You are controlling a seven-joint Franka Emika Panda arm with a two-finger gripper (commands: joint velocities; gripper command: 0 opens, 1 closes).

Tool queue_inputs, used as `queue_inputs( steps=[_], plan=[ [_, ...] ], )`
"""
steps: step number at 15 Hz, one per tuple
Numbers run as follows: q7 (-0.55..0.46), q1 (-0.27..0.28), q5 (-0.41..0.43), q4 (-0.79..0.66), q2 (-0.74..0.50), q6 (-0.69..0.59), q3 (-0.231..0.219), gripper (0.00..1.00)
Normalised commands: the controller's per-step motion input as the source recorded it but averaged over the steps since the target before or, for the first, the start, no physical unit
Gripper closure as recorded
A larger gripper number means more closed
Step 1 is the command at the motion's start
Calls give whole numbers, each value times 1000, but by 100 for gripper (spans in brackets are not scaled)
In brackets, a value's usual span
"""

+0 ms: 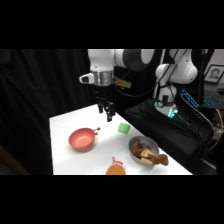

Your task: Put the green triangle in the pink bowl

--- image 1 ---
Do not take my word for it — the pink bowl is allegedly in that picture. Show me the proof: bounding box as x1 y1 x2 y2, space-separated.
68 127 97 153

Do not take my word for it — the orange plush toy red loop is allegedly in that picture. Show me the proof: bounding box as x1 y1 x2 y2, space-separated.
105 156 128 176

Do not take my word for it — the brown plush toy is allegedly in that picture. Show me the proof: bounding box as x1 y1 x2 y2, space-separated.
131 139 170 167

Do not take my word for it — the yellow cable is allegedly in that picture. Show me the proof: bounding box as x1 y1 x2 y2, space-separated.
207 107 224 152

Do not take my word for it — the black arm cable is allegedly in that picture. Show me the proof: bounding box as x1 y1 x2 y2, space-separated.
114 49 181 99

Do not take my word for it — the blue lit device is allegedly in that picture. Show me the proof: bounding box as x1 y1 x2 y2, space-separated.
180 88 200 110

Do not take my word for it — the grey metal bowl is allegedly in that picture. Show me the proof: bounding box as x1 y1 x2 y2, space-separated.
128 135 161 166

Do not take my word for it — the black curtain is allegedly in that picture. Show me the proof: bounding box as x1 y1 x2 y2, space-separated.
0 49 161 176

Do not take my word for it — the small green light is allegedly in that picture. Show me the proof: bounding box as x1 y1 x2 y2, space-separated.
166 107 179 120

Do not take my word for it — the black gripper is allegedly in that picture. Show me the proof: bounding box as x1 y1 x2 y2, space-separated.
93 84 117 123

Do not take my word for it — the black robot stand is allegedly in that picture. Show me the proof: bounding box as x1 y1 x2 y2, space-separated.
123 97 215 176

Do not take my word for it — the tan wrist camera box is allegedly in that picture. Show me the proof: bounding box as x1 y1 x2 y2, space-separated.
113 76 132 90

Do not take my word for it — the backlit keyboard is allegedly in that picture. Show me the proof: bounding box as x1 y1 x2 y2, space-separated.
202 92 222 109

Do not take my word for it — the framed portrait picture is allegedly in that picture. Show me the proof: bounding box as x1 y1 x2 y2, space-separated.
203 64 224 85

